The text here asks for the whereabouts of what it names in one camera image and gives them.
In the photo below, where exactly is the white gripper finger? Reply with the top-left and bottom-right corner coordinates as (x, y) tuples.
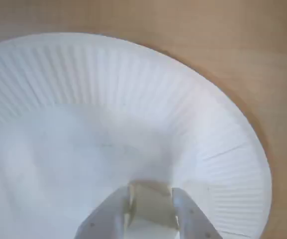
(75, 185), (132, 239)
(172, 188), (223, 239)

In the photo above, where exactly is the white cube block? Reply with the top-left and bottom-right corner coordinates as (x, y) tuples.
(123, 179), (180, 239)

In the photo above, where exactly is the white paper plate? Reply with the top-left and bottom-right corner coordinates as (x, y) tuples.
(0, 31), (273, 239)

